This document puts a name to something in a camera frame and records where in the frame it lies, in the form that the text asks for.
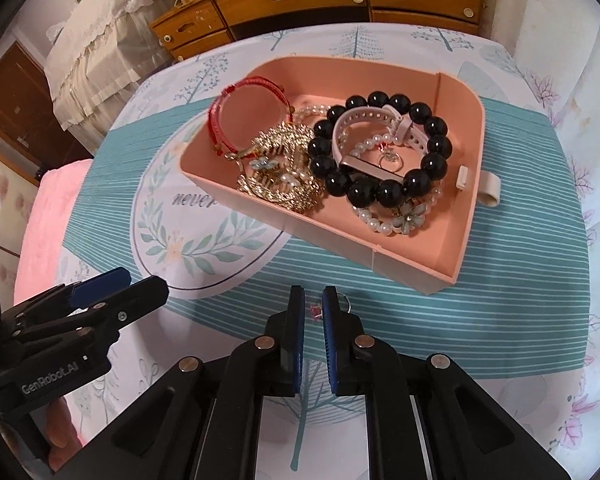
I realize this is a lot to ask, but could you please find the pink blanket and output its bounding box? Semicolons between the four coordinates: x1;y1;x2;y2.
12;157;96;306

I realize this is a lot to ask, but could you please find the white lace furniture cover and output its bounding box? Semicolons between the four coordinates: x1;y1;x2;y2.
45;0;173;131

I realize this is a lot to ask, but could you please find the gold flower charm bracelet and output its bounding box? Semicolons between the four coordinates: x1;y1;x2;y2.
237;157;326;213

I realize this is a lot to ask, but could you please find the red cord bracelet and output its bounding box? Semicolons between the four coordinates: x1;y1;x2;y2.
211;76;296;158

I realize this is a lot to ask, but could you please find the person's left hand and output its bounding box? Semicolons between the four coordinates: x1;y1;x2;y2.
30;394;77;462

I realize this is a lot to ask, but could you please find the teal striped placemat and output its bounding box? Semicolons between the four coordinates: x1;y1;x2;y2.
62;95;593;373

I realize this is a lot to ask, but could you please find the white tree-print tablecloth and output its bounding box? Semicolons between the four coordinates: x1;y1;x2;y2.
62;22;600;480

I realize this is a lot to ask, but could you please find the pearl bracelet with flower charm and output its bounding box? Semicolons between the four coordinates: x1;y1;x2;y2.
352;187;443;237

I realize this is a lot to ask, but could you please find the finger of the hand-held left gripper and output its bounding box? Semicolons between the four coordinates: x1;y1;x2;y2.
2;266;132;332
14;275;171;357

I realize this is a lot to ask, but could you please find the brown wooden cabinet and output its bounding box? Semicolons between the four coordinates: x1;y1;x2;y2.
0;40;91;181

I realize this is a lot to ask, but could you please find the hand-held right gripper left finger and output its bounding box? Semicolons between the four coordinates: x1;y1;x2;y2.
55;284;307;480

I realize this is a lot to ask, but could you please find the black bead bracelet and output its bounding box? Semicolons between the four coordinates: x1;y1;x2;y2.
307;91;453;208

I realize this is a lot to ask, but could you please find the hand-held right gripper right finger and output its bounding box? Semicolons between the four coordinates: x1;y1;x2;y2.
321;285;572;480

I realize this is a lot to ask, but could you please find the small red charm ring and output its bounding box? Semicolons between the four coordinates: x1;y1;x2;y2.
307;292;353;321

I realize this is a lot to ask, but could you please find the pink jewelry box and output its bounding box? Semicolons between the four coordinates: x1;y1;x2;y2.
180;56;501;295

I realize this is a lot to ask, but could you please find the pink strap watch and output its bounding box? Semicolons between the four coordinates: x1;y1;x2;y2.
331;102;431;181

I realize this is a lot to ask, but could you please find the wooden desk with drawers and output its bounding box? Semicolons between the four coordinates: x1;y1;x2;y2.
149;0;487;63

